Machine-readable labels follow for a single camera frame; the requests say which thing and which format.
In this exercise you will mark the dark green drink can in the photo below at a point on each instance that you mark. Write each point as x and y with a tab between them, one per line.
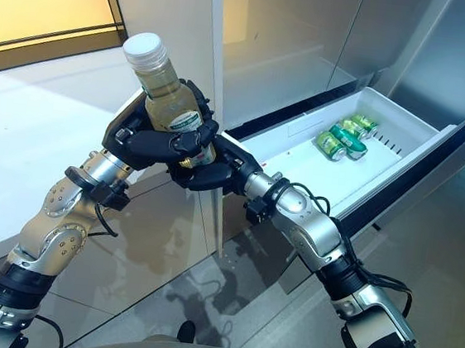
352	144

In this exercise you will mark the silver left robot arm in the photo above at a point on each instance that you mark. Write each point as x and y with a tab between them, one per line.
55	238

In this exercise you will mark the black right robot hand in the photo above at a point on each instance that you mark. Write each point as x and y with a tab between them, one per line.
215	176

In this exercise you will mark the yellow drink bottle white cap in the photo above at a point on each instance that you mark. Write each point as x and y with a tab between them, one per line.
166	92

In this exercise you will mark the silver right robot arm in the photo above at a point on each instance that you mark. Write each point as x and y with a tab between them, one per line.
313	232

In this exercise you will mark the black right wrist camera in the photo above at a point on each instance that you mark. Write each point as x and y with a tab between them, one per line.
258	213

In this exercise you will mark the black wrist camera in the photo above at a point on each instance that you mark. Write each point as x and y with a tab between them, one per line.
111	196
258	213

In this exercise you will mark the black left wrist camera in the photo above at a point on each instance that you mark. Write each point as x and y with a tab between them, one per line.
111	196

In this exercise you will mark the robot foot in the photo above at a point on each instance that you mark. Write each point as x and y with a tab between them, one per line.
187	330

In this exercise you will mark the stainless steel fridge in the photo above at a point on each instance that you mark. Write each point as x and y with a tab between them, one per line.
294	22

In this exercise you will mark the white fridge drawer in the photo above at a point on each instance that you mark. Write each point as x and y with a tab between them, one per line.
320	171

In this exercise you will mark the white counter cabinet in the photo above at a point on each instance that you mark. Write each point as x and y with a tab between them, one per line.
36	99

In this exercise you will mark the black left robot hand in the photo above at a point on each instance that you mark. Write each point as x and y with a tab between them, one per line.
148	148

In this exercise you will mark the tall white cabinet panel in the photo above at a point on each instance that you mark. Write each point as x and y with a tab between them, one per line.
171	1

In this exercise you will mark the light green drink can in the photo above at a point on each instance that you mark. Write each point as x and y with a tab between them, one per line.
362	123
329	144

